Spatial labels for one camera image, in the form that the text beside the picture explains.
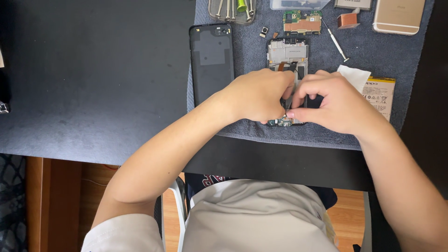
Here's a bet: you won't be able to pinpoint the person's right hand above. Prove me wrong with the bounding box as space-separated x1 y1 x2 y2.
285 69 374 136

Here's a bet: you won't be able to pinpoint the person's left hand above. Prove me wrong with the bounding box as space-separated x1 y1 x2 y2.
224 68 297 125

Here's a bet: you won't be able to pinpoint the phone frame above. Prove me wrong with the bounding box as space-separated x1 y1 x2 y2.
267 38 309 127

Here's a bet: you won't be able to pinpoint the green phone circuit board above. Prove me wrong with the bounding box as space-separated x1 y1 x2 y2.
283 10 322 36

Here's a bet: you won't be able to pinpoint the thin silver screwdriver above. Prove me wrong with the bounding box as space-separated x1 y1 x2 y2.
321 19 350 63

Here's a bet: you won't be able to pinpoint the white tissue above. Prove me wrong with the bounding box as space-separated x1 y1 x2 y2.
337 65 371 94

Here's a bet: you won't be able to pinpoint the black phone back cover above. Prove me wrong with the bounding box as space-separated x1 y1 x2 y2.
189 23 236 107

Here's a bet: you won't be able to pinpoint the clear plastic box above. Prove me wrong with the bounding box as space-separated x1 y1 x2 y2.
269 0 331 11

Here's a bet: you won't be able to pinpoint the grey towel mat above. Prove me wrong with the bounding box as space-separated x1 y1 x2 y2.
186 0 434 151

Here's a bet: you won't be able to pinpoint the copper-coloured block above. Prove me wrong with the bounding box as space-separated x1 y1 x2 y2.
337 8 361 29

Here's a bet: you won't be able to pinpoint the beige phone battery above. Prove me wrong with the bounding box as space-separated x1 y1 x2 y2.
361 76 396 122

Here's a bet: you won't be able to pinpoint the set of silver screwdrivers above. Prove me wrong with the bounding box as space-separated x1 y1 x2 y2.
215 0 254 21

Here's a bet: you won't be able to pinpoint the clear screwdriver case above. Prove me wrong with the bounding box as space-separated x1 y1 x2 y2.
208 0 257 25

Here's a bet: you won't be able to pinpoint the grey flat device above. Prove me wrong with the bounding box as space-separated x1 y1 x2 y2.
334 0 372 11

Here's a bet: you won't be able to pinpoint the gold smartphone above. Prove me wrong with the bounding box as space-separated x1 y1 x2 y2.
372 0 426 36

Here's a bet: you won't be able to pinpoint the person's dark blue shorts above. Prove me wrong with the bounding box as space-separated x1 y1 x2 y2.
184 172 338 210

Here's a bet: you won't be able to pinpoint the person's beige shirt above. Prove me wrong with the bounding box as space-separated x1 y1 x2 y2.
81 179 340 252

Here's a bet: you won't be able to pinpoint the wooden cabinet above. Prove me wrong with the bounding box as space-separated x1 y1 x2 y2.
26 156 119 252

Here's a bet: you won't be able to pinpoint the dark patterned rug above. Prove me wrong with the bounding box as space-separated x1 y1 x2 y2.
0 154 28 252

